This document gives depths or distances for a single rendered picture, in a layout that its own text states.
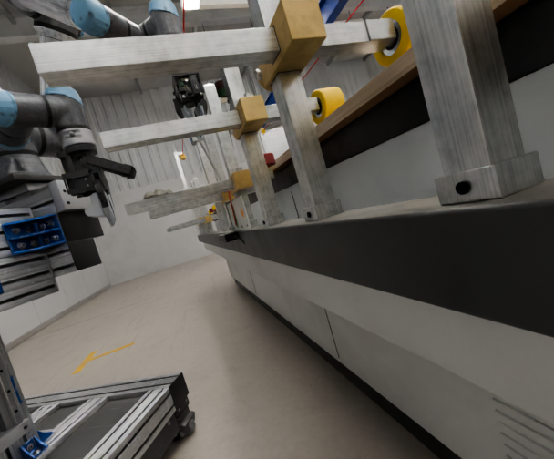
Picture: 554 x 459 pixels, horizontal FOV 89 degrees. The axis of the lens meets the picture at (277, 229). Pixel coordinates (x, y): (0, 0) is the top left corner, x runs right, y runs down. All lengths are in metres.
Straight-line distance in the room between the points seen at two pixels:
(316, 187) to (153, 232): 8.27
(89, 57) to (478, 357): 0.48
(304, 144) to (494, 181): 0.27
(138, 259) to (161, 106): 4.40
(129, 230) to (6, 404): 7.72
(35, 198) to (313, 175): 0.88
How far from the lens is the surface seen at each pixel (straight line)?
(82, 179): 0.87
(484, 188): 0.23
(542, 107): 0.46
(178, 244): 8.58
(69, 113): 0.91
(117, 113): 9.39
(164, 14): 0.98
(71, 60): 0.40
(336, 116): 0.66
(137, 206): 0.85
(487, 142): 0.23
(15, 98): 0.90
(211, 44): 0.41
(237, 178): 0.83
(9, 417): 1.18
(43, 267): 1.09
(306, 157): 0.43
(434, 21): 0.25
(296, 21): 0.42
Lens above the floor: 0.73
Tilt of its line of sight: 4 degrees down
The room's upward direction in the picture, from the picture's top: 16 degrees counter-clockwise
